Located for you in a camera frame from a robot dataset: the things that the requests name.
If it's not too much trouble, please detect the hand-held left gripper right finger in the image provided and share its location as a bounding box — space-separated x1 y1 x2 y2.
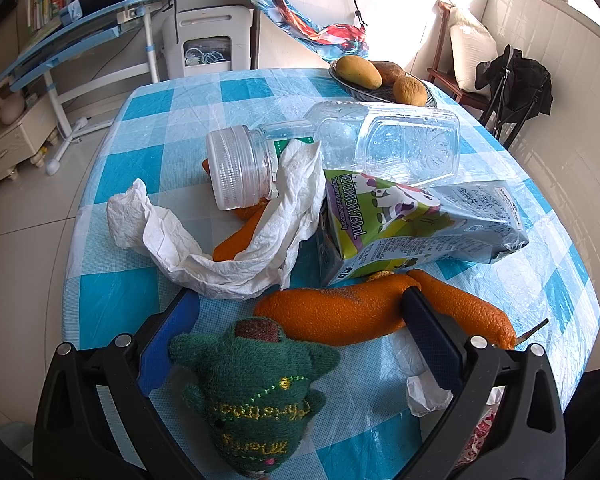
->
401 287 567 480

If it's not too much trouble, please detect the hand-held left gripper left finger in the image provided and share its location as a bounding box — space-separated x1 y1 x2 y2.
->
32 287 203 480

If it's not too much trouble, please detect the large orange peel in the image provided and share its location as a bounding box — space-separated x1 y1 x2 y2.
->
254 272 423 347
407 269 518 351

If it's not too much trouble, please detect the small white tissue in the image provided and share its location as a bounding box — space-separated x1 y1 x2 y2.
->
405 372 455 417

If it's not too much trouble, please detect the green plush toy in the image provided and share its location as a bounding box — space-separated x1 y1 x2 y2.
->
169 317 341 478

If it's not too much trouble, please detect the crushed milk carton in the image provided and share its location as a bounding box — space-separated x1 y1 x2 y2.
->
316 170 530 288

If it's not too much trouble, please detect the large white tissue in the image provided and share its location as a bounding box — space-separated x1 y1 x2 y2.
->
106 139 327 302

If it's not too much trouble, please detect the clear plastic bottle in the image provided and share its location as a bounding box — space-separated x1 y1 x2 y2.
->
205 101 462 211

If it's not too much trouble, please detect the dark fruit bowl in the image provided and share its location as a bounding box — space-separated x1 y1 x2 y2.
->
328 57 433 106

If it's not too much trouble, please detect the wooden chair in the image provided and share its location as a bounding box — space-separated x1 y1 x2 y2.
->
426 0 491 108

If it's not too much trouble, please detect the cream tv cabinet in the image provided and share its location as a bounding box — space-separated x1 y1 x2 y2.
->
0 92 56 193

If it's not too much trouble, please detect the blue checked tablecloth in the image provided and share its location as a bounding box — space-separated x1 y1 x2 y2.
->
62 67 600 480

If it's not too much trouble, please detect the brown mango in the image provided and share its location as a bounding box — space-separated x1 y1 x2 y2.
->
370 60 406 86

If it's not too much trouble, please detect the black folding chair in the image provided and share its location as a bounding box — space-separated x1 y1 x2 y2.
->
475 45 553 148

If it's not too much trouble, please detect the white pillow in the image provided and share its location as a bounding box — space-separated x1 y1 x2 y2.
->
449 7 498 93

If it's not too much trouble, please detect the blue study desk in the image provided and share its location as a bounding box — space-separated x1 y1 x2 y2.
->
0 0 176 176

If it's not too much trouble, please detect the colourful printed blanket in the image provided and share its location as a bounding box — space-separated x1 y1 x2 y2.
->
235 0 370 63

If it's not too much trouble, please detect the row of books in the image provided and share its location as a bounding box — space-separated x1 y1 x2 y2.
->
25 0 83 31

